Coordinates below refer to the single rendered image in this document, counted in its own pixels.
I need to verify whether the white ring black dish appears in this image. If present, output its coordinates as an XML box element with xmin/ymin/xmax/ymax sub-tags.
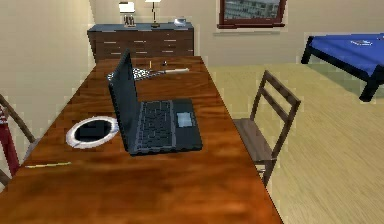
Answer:
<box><xmin>65</xmin><ymin>116</ymin><xmax>120</xmax><ymax>150</ymax></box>

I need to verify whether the yellow pencil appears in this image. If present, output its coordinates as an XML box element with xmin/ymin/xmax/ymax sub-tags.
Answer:
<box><xmin>24</xmin><ymin>161</ymin><xmax>73</xmax><ymax>169</ymax></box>

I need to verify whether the black open laptop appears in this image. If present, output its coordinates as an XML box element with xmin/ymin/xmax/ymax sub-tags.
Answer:
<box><xmin>106</xmin><ymin>48</ymin><xmax>204</xmax><ymax>157</ymax></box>

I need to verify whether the brown wooden chair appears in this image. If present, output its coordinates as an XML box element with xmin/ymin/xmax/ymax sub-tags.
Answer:
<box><xmin>232</xmin><ymin>69</ymin><xmax>302</xmax><ymax>188</ymax></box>

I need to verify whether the brown wooden table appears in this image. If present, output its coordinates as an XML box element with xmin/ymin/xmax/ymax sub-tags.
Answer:
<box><xmin>0</xmin><ymin>55</ymin><xmax>284</xmax><ymax>224</ymax></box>

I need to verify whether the dark wooden chest of drawers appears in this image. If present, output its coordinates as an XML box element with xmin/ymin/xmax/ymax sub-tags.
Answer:
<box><xmin>86</xmin><ymin>22</ymin><xmax>195</xmax><ymax>64</ymax></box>

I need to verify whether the white shade table lamp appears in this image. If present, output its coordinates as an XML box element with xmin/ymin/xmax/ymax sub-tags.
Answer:
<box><xmin>144</xmin><ymin>0</ymin><xmax>163</xmax><ymax>29</ymax></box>

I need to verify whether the brown chair with red cloth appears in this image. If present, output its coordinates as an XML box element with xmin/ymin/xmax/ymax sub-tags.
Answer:
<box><xmin>0</xmin><ymin>93</ymin><xmax>41</xmax><ymax>188</ymax></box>

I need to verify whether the blue bed with black frame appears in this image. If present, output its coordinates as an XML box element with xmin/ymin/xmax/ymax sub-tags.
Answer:
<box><xmin>300</xmin><ymin>32</ymin><xmax>384</xmax><ymax>103</ymax></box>

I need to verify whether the black white speckled sheet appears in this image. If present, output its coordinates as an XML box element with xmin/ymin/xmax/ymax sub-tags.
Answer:
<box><xmin>131</xmin><ymin>67</ymin><xmax>158</xmax><ymax>81</ymax></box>

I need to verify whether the white box on stand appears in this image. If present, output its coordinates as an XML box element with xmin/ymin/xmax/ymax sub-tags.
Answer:
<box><xmin>118</xmin><ymin>1</ymin><xmax>137</xmax><ymax>28</ymax></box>

